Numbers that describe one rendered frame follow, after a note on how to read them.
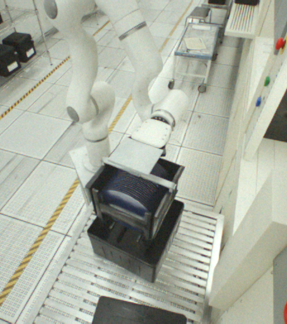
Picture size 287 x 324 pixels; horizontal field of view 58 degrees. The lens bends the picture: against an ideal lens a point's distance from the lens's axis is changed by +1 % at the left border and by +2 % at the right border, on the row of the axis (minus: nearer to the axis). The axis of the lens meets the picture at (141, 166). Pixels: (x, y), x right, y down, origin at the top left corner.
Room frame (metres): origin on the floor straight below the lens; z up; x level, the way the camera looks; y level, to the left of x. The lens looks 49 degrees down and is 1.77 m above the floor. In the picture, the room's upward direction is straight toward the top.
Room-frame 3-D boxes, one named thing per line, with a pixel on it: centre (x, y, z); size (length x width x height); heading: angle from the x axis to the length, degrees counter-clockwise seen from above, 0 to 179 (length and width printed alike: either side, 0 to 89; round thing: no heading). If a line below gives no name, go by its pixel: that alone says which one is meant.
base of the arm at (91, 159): (0.93, 0.22, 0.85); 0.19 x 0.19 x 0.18
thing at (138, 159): (0.49, 0.01, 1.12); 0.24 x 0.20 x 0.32; 64
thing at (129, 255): (0.49, 0.01, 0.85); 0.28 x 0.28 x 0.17; 63
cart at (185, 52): (3.22, -0.71, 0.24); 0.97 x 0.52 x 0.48; 164
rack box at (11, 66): (2.95, 1.63, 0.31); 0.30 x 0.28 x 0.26; 157
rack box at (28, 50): (3.29, 1.54, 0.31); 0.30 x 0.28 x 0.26; 165
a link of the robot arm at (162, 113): (0.64, -0.06, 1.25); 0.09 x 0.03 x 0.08; 64
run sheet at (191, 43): (3.06, -0.62, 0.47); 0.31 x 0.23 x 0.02; 3
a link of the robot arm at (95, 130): (0.96, 0.20, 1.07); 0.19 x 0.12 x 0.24; 144
